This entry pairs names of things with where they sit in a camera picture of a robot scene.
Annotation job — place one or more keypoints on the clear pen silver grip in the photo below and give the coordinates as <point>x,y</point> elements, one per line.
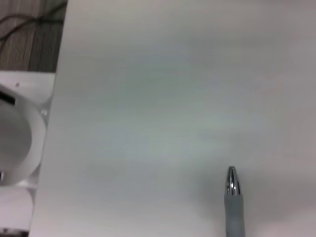
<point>233,205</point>

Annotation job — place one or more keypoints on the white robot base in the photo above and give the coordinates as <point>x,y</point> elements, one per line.
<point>19,138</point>

